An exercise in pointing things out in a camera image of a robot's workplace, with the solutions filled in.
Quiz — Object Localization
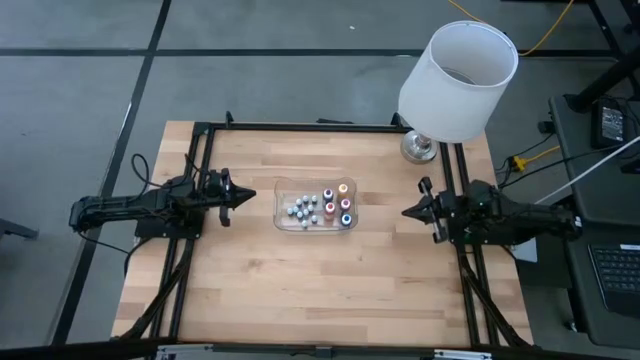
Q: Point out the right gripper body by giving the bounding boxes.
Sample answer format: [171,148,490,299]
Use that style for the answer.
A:
[418,176,469,245]

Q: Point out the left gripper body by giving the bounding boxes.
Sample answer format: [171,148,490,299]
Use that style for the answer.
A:
[202,168,237,227]

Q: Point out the clear plastic bin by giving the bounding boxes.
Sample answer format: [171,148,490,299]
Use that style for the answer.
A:
[272,175,359,235]

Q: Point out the white paper sheet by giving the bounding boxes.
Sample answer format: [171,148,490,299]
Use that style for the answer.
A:
[512,238,539,264]

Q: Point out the white shade table lamp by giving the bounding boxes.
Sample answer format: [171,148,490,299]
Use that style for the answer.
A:
[397,19,519,165]

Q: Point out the dark grey side desk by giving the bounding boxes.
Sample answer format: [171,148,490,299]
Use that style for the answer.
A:
[547,93,640,351]

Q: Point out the thin white rod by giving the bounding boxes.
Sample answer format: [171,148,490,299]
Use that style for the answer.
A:
[533,135,640,206]

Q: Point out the laptop keyboard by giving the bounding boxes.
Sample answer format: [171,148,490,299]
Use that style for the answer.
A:
[587,243,640,319]

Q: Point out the black metal stand leg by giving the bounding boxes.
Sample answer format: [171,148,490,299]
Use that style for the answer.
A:
[564,47,640,114]

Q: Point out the black chair base leg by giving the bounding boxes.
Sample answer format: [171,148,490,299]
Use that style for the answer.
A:
[0,217,40,241]

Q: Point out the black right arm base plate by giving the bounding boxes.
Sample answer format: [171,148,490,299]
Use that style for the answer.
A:
[446,204,519,247]

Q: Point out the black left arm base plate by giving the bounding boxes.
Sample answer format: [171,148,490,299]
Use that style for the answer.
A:
[125,198,207,240]

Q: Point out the black left wrist camera cable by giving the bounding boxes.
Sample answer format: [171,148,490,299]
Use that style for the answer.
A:
[130,152,204,190]

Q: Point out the black sleeved cable bundle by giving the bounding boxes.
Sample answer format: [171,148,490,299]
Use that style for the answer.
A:
[457,244,534,347]
[119,242,195,340]

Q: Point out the yellow power cord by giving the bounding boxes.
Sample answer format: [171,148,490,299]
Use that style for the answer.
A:
[446,0,576,57]

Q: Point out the black front frame bar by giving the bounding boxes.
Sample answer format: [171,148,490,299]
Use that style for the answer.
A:
[0,335,640,360]

